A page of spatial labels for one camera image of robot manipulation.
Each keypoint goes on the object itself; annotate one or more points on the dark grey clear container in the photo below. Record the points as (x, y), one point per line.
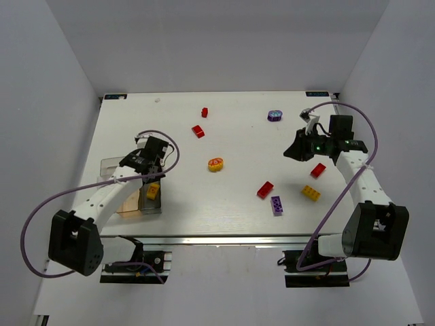
(146, 206)

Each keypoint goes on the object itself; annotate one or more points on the right blue table label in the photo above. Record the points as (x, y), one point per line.
(317, 94)

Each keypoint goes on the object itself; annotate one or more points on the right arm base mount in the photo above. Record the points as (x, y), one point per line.
(324, 276)

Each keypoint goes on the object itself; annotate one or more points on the red sloped lego brick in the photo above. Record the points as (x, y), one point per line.
(198, 131)

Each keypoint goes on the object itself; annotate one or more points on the left blue table label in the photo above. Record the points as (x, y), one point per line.
(108, 97)

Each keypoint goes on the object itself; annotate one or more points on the yellow arch lego piece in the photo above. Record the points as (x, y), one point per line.
(152, 191)

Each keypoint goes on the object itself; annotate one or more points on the red two-by-two lego brick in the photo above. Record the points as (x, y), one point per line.
(265, 190)

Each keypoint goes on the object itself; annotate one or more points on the purple lego brick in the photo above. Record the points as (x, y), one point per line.
(276, 205)

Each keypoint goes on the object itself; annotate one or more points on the purple round lego piece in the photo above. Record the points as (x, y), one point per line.
(274, 115)

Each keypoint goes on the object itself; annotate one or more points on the blue table label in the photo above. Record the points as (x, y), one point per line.
(317, 94)
(108, 97)

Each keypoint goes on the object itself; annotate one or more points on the aluminium table front rail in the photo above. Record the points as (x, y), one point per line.
(277, 241)

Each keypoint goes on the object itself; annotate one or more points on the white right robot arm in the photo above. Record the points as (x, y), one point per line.
(377, 226)

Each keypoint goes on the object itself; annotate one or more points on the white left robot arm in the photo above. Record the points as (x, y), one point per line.
(75, 240)

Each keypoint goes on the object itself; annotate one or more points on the amber clear container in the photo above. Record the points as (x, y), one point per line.
(130, 207)

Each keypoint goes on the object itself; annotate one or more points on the clear smoky long container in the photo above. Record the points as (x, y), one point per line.
(108, 166)

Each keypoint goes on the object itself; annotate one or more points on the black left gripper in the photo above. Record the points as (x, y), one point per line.
(151, 171)

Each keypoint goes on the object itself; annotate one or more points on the yellow two-by-three lego brick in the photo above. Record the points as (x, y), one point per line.
(310, 193)

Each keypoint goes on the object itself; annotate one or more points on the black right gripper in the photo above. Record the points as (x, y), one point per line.
(304, 147)

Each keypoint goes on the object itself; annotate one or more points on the yellow round decorated lego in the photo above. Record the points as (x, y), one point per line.
(215, 164)

